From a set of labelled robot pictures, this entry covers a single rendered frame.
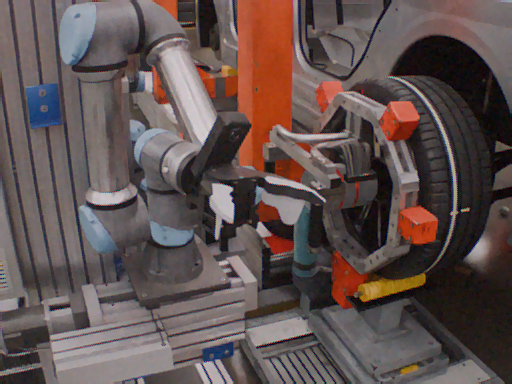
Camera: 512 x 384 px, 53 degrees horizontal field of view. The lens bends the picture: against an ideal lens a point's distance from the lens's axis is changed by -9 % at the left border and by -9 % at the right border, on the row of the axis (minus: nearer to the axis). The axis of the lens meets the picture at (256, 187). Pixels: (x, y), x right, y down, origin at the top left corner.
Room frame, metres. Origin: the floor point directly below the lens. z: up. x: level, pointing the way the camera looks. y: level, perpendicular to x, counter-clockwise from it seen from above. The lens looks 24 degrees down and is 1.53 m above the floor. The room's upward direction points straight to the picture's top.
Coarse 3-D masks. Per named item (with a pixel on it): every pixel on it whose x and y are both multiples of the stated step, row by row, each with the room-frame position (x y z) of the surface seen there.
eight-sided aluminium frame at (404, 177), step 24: (336, 96) 1.69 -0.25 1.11; (360, 96) 1.64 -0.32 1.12; (336, 120) 1.77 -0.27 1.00; (384, 144) 1.42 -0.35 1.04; (408, 168) 1.37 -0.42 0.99; (408, 192) 1.34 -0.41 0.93; (336, 216) 1.74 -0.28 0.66; (336, 240) 1.64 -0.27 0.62; (360, 264) 1.48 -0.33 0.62; (384, 264) 1.43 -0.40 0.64
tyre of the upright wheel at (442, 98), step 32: (384, 96) 1.58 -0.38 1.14; (416, 96) 1.53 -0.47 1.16; (448, 96) 1.55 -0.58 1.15; (416, 128) 1.42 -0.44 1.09; (448, 128) 1.43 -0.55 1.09; (480, 128) 1.47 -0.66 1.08; (416, 160) 1.41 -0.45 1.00; (448, 160) 1.37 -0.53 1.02; (480, 160) 1.40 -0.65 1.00; (448, 192) 1.34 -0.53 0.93; (480, 192) 1.38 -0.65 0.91; (448, 224) 1.32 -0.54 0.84; (480, 224) 1.37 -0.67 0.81; (416, 256) 1.35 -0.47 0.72; (448, 256) 1.38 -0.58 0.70
